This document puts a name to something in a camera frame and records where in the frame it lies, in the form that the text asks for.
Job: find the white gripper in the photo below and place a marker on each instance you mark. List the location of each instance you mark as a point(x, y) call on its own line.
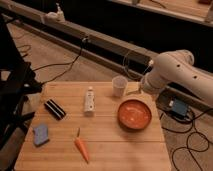
point(143, 86)

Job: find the white bottle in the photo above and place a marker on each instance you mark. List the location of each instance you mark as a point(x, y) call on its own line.
point(89, 101)

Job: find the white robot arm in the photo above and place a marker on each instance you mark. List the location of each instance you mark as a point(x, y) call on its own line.
point(177, 67)

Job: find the orange ceramic bowl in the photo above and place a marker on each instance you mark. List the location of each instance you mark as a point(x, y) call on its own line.
point(134, 114)

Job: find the translucent plastic cup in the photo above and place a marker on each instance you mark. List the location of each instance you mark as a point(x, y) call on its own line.
point(119, 85)

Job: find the blue power box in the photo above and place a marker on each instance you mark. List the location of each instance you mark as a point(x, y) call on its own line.
point(178, 108)

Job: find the orange toy carrot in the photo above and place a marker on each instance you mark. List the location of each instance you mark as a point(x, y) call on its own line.
point(80, 144)

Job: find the black striped block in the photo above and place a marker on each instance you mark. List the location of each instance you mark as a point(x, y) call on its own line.
point(55, 109)

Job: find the blue sponge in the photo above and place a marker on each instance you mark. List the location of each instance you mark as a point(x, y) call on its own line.
point(40, 135)

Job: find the black tripod stand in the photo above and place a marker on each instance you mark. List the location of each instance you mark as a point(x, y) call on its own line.
point(17, 79)

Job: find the grey metal rail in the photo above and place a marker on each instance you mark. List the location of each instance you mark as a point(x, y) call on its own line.
point(98, 39)

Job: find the white clamp on rail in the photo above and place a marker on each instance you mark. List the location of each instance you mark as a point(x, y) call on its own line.
point(58, 15)

